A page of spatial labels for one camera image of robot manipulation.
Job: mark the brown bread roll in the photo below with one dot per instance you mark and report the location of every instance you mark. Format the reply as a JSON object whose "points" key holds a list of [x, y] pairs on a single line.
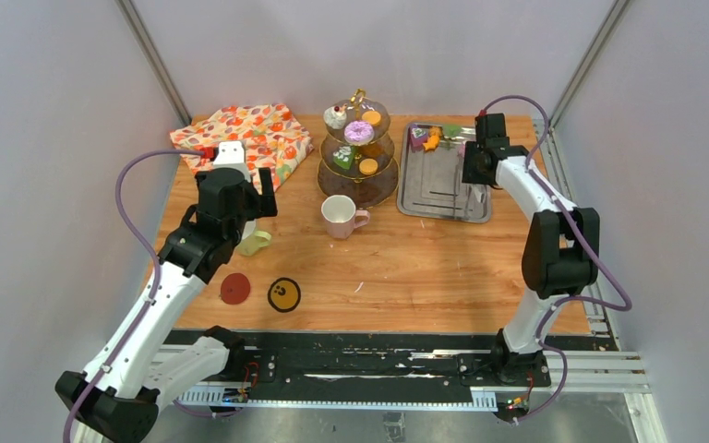
{"points": [[372, 150]]}

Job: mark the three-tier glass cake stand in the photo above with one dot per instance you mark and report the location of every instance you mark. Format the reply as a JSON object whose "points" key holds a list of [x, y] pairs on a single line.
{"points": [[365, 191]]}

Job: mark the white cream cupcake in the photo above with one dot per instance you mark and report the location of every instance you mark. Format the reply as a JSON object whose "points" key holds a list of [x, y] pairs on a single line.
{"points": [[335, 117]]}

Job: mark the white cup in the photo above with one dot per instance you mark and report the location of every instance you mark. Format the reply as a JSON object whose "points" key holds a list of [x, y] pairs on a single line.
{"points": [[253, 240]]}

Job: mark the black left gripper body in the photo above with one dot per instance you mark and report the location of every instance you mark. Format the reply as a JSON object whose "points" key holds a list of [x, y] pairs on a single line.
{"points": [[251, 211]]}

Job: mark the floral orange cloth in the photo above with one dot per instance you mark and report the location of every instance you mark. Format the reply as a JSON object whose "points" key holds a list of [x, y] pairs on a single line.
{"points": [[272, 136]]}

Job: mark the aluminium frame post left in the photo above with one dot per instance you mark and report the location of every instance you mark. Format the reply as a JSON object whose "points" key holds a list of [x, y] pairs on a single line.
{"points": [[154, 59]]}

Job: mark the metal serving tray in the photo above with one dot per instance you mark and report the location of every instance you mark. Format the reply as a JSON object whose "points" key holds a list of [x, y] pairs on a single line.
{"points": [[431, 181]]}

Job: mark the pink mug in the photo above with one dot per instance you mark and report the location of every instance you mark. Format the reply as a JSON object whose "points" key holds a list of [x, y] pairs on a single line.
{"points": [[342, 217]]}

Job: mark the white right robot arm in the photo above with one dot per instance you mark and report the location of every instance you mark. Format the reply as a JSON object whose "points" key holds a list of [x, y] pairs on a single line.
{"points": [[551, 271]]}

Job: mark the orange round biscuit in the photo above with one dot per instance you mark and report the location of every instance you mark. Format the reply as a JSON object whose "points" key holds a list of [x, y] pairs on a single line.
{"points": [[368, 167], [372, 117]]}

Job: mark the red round coaster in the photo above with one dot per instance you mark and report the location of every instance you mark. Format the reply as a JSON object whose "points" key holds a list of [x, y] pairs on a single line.
{"points": [[235, 289]]}

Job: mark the green square cake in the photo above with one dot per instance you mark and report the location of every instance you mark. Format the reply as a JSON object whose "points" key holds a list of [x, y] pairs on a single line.
{"points": [[344, 157]]}

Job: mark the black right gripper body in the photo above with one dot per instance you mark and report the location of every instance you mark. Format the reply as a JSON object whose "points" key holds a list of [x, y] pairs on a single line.
{"points": [[472, 175]]}

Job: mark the long metal tongs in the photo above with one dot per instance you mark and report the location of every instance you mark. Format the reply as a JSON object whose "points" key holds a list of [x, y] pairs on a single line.
{"points": [[476, 195]]}

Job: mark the aluminium frame post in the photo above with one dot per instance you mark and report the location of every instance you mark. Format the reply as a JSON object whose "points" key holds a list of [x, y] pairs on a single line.
{"points": [[592, 52], [154, 59]]}

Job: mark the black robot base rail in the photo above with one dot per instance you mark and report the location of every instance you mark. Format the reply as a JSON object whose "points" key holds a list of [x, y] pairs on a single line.
{"points": [[371, 368]]}

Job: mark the purple frosted donut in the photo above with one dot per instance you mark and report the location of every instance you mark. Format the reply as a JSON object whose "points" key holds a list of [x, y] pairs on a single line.
{"points": [[359, 133]]}

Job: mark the magenta square cake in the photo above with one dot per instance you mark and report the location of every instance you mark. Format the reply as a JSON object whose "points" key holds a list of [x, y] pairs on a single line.
{"points": [[418, 138]]}

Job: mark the aluminium frame post right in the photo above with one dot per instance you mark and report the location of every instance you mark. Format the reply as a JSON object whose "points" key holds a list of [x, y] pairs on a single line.
{"points": [[592, 52]]}

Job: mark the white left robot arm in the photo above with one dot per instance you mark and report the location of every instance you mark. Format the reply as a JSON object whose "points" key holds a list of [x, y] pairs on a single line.
{"points": [[118, 394]]}

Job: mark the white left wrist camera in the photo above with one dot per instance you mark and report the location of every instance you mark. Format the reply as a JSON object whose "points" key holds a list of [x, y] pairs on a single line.
{"points": [[232, 155]]}

